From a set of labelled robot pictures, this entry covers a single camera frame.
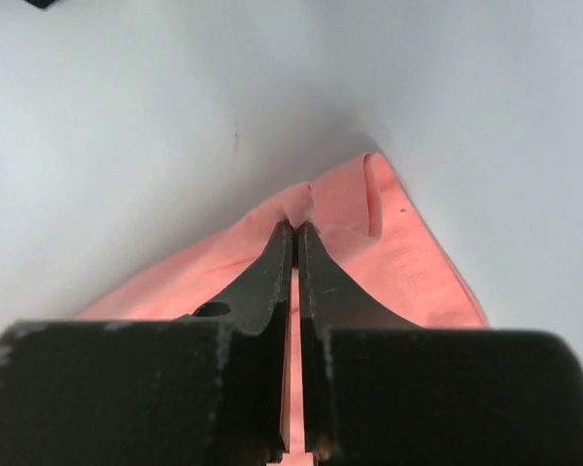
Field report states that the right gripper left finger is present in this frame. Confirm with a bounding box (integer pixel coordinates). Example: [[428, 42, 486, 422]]
[[0, 221, 292, 465]]

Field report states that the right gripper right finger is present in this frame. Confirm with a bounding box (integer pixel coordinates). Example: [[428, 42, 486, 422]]
[[297, 223, 583, 465]]

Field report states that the pink t shirt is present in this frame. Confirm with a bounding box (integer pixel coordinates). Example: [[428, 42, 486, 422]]
[[0, 151, 491, 466]]

